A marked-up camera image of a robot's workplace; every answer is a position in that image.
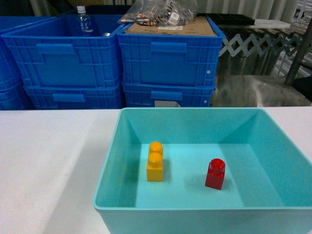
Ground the red toy block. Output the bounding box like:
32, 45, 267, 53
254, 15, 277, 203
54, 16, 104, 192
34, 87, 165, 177
205, 158, 226, 190

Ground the yellow toy block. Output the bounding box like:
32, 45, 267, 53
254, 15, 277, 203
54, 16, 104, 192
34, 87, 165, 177
146, 141, 164, 182

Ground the blue crate lower right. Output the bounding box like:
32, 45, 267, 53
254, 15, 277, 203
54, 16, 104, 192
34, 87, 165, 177
121, 80, 216, 107

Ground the blue crate upper right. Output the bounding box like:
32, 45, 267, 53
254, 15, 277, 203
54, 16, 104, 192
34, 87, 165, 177
117, 17, 225, 88

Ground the brown cardboard sheet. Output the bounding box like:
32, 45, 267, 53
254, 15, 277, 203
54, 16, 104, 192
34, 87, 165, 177
125, 17, 217, 36

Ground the plastic bag of batteries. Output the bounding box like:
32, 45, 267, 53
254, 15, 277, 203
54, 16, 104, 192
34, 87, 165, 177
118, 0, 198, 27

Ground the blue crate lower left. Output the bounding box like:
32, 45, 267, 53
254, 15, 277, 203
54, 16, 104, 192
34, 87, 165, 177
24, 85, 125, 110

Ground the clear water bottle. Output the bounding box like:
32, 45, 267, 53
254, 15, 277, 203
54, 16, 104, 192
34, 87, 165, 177
73, 5, 99, 37

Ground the black plastic tray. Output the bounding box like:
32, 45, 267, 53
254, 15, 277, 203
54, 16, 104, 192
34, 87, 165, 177
197, 13, 255, 25

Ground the blue crate upper left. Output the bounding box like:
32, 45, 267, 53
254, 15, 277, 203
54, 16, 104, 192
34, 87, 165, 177
2, 15, 122, 88

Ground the expandable roller conveyor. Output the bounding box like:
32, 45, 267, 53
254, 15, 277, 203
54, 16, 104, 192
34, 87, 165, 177
219, 28, 304, 58

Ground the white foam board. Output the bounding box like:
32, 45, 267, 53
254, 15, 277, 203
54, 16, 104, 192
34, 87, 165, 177
250, 19, 291, 29

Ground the blue crate far left stack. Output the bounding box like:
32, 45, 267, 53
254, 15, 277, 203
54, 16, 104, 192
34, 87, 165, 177
0, 16, 57, 111

